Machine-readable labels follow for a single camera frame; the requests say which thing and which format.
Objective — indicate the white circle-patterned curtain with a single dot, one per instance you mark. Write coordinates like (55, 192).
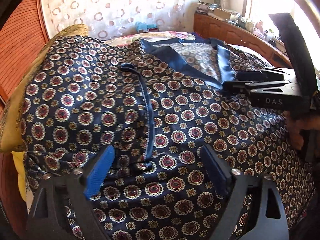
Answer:
(109, 19)

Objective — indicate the navy patterned silk garment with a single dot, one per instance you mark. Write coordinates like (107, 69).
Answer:
(157, 105)

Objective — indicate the yellow plush toy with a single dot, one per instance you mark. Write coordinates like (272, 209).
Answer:
(18, 158)

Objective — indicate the wooden louvered wardrobe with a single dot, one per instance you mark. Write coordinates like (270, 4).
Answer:
(23, 35)

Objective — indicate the person's right hand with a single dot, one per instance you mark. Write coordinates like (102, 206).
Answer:
(296, 126)

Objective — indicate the cardboard box on cabinet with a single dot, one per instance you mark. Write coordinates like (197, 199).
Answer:
(221, 14)

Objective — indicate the blue item on box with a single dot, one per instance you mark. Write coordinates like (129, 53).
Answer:
(142, 27)

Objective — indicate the long wooden low cabinet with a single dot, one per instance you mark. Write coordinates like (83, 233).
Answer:
(209, 27)

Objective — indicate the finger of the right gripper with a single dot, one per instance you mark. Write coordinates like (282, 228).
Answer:
(267, 74)
(245, 87)

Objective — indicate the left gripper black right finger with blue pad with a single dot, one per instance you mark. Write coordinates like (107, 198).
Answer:
(266, 218)

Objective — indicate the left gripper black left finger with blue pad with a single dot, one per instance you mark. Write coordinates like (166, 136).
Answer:
(47, 217)

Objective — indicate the golden brown pillow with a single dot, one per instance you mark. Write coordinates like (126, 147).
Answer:
(11, 135)

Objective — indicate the floral bed quilt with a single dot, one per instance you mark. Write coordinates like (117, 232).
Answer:
(152, 37)

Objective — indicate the wood-framed window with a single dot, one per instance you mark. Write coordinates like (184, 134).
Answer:
(258, 15)

